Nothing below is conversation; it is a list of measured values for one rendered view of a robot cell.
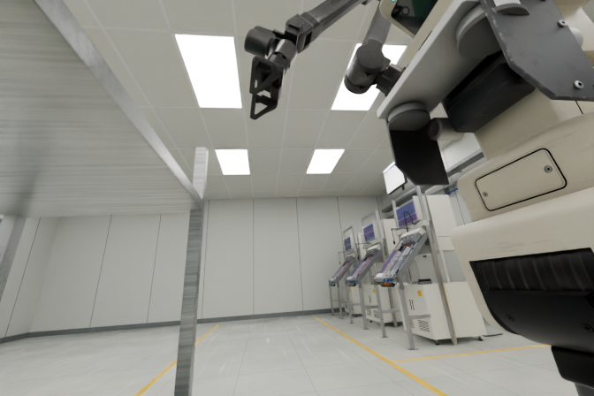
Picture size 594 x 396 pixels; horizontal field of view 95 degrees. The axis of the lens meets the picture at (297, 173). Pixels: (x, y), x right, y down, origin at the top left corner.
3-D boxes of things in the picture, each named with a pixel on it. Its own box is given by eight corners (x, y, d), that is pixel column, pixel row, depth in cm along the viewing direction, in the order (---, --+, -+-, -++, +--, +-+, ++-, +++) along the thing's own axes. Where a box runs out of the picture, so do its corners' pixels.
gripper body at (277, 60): (255, 61, 61) (269, 40, 64) (255, 90, 70) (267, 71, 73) (281, 72, 61) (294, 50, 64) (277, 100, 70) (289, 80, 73)
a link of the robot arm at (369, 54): (416, -30, 83) (400, 2, 92) (375, -47, 83) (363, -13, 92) (381, 72, 65) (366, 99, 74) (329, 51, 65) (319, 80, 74)
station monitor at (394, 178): (406, 184, 375) (399, 157, 391) (387, 196, 429) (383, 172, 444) (415, 184, 377) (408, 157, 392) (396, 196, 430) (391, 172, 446)
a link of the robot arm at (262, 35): (306, 19, 69) (300, 46, 77) (264, 2, 69) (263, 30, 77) (287, 50, 64) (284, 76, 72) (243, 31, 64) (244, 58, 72)
